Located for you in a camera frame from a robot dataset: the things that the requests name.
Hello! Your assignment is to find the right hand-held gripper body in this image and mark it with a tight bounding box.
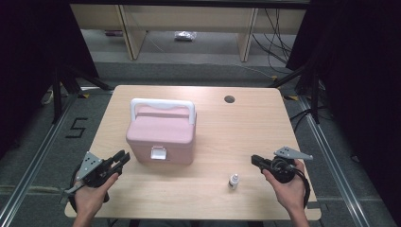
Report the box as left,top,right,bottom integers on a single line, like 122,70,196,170
270,146,314,184

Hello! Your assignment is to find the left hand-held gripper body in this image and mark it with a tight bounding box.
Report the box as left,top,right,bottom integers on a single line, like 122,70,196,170
64,150,112,194

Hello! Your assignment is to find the small white bottle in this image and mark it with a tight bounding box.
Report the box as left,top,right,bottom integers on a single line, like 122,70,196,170
228,173,240,191

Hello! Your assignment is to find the pink storage box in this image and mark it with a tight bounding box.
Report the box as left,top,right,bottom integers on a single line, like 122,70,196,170
126,97,198,166

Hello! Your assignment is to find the person's right hand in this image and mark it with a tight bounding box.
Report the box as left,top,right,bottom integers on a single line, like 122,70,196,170
262,159,308,216

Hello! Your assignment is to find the person's left hand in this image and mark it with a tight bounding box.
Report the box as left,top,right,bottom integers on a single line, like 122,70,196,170
74,172,120,218

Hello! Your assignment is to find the black metal stand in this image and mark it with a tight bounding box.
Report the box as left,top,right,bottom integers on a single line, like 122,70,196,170
268,62,325,125
51,64,113,124

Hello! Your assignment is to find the black curtain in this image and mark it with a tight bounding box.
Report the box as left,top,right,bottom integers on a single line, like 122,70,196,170
0,0,100,159
285,0,401,221

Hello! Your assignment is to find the clear plastic bag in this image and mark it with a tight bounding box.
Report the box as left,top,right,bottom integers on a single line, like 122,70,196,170
174,30,198,42

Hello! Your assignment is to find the beige wooden shelf unit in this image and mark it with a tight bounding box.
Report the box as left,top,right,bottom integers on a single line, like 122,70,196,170
69,3,306,62

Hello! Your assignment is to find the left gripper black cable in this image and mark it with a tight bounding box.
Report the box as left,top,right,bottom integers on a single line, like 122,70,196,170
68,164,83,213

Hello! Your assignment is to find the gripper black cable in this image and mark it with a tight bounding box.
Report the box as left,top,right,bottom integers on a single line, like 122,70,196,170
292,168,312,210
68,164,83,213

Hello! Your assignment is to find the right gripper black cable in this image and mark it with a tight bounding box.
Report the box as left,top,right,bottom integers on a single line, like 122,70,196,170
292,168,312,210

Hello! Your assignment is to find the aluminium floor rail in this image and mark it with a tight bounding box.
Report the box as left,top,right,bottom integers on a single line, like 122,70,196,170
0,93,79,227
297,96,370,227

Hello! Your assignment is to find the bundle of black cables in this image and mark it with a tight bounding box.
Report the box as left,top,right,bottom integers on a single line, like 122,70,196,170
252,9,294,75

